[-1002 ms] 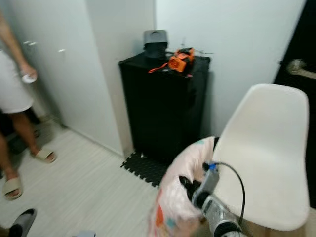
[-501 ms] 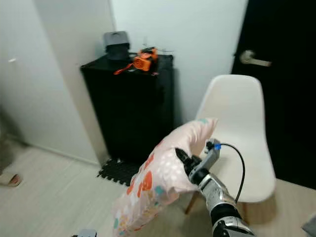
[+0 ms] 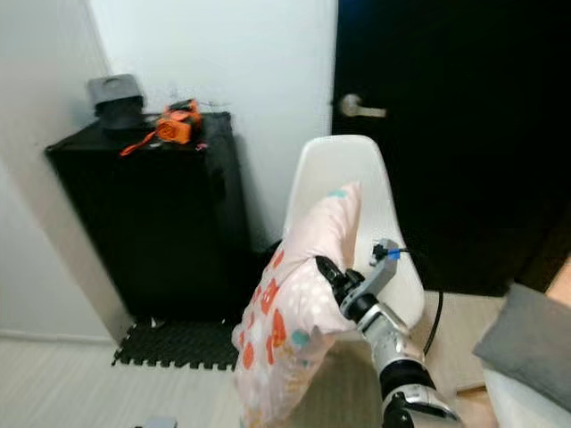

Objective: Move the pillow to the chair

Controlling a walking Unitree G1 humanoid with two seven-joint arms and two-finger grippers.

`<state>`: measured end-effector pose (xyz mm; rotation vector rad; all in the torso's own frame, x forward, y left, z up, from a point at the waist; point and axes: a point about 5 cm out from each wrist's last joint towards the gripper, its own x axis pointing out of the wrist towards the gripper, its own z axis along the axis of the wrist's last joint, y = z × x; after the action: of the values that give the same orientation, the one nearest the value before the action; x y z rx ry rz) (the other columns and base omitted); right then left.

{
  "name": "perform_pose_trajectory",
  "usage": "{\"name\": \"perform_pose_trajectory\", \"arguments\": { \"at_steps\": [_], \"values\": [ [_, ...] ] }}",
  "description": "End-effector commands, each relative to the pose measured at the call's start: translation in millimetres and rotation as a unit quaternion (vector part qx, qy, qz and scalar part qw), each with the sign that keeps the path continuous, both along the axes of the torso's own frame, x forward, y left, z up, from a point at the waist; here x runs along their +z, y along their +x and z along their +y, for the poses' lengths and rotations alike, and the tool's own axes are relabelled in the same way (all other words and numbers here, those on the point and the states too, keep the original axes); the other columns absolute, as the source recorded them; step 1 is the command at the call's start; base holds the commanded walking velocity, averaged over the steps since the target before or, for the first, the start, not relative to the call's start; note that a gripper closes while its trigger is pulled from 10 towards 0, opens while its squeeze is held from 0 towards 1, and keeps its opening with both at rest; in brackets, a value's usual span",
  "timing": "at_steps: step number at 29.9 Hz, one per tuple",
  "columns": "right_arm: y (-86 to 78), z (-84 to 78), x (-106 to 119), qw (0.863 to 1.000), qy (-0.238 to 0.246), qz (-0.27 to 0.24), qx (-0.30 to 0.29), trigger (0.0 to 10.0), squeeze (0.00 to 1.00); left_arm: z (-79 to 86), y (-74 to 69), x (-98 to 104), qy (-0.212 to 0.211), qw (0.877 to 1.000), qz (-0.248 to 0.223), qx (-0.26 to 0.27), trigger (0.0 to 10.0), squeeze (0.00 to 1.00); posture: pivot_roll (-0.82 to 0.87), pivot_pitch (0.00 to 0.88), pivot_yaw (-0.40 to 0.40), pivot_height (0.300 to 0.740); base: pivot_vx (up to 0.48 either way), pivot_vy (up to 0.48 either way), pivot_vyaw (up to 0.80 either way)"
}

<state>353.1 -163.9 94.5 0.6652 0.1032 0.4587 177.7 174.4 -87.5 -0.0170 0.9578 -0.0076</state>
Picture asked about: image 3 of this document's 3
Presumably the black cabinet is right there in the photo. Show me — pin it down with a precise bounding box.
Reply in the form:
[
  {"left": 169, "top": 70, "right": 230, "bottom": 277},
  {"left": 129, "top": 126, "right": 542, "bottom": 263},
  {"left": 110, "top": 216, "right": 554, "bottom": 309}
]
[{"left": 45, "top": 113, "right": 252, "bottom": 322}]

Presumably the pink pillow with orange pattern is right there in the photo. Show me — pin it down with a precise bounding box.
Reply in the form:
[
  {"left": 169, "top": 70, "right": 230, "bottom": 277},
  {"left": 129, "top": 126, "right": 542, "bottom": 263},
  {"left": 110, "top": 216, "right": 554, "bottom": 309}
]
[{"left": 232, "top": 183, "right": 365, "bottom": 428}]

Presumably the orange tool with strap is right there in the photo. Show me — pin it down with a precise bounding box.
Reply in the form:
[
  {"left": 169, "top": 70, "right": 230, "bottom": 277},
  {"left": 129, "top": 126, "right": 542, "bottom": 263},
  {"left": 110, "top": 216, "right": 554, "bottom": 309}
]
[{"left": 119, "top": 100, "right": 204, "bottom": 159}]

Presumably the black foam floor mat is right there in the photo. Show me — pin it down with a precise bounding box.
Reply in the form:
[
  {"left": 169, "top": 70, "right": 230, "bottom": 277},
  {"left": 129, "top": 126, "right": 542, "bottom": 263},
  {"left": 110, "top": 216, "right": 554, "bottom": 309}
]
[{"left": 112, "top": 318, "right": 247, "bottom": 372}]

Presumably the black door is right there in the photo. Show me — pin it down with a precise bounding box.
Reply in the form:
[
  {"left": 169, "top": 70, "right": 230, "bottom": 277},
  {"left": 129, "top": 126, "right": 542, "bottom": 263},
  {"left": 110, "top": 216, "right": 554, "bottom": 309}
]
[{"left": 332, "top": 0, "right": 571, "bottom": 297}]

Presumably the silver door lever handle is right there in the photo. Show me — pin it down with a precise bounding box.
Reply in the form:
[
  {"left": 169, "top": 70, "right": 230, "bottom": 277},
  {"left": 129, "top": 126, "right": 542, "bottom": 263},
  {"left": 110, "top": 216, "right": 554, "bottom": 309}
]
[{"left": 340, "top": 94, "right": 389, "bottom": 120}]

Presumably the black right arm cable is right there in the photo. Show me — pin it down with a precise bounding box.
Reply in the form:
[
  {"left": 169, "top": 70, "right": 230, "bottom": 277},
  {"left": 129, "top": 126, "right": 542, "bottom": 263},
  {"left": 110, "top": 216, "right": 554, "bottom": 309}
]
[{"left": 398, "top": 249, "right": 447, "bottom": 358}]

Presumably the grey and black device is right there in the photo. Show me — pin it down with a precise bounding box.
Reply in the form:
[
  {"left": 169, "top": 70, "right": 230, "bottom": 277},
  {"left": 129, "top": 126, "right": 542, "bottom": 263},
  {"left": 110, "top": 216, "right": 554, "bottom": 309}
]
[{"left": 87, "top": 75, "right": 146, "bottom": 133}]

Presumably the grey fabric pillow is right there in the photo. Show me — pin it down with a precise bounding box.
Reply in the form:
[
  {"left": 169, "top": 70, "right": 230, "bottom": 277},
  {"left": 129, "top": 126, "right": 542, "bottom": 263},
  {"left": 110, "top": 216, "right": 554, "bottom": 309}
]
[{"left": 473, "top": 284, "right": 571, "bottom": 414}]

